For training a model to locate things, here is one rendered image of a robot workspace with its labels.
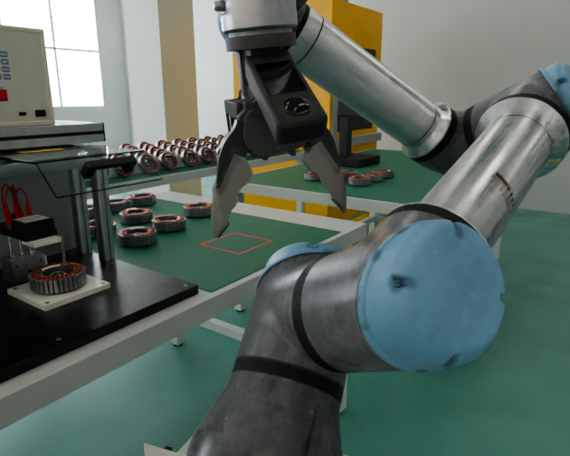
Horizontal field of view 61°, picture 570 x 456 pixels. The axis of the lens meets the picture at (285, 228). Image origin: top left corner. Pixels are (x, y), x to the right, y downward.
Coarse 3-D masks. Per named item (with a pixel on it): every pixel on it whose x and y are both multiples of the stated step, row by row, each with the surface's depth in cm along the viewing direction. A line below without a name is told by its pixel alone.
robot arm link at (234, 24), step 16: (224, 0) 46; (240, 0) 44; (256, 0) 44; (272, 0) 44; (288, 0) 45; (224, 16) 46; (240, 16) 45; (256, 16) 44; (272, 16) 44; (288, 16) 45; (224, 32) 47; (240, 32) 46; (256, 32) 45; (272, 32) 45
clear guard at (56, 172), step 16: (80, 144) 117; (16, 160) 90; (32, 160) 88; (48, 160) 88; (64, 160) 90; (80, 160) 92; (144, 160) 103; (48, 176) 86; (64, 176) 88; (80, 176) 90; (96, 176) 92; (112, 176) 95; (128, 176) 97; (144, 176) 100; (160, 176) 103; (64, 192) 86; (80, 192) 88
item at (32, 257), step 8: (8, 256) 110; (16, 256) 110; (24, 256) 110; (32, 256) 111; (40, 256) 112; (8, 264) 108; (16, 264) 108; (24, 264) 110; (32, 264) 111; (40, 264) 113; (8, 272) 109; (16, 272) 108; (24, 272) 110; (8, 280) 110; (16, 280) 109
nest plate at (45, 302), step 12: (12, 288) 103; (24, 288) 103; (84, 288) 103; (96, 288) 103; (108, 288) 106; (24, 300) 99; (36, 300) 97; (48, 300) 97; (60, 300) 97; (72, 300) 99
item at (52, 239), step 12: (36, 216) 106; (48, 216) 107; (0, 228) 107; (12, 228) 104; (24, 228) 101; (36, 228) 103; (48, 228) 105; (12, 240) 109; (24, 240) 101; (36, 240) 103; (48, 240) 103; (60, 240) 105; (12, 252) 109
